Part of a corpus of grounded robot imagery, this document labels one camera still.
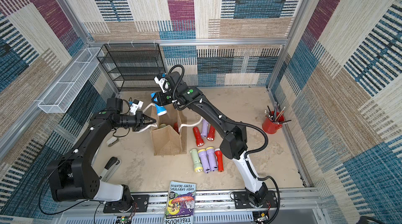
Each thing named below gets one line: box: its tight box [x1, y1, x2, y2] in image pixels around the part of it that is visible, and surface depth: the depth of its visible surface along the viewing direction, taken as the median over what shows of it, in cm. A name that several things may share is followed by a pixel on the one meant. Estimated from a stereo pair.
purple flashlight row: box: [201, 118, 208, 138], surface depth 96 cm
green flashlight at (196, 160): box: [190, 148, 204, 173], surface depth 85 cm
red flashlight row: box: [214, 148, 225, 173], surface depth 85 cm
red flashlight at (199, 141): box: [192, 126, 205, 148], surface depth 94 cm
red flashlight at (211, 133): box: [206, 125, 216, 142], surface depth 95 cm
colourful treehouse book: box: [164, 180, 197, 224], surface depth 73 cm
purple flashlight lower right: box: [205, 146, 218, 172], surface depth 87 cm
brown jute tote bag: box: [150, 103, 187, 156], surface depth 85 cm
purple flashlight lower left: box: [197, 148, 211, 174], surface depth 86 cm
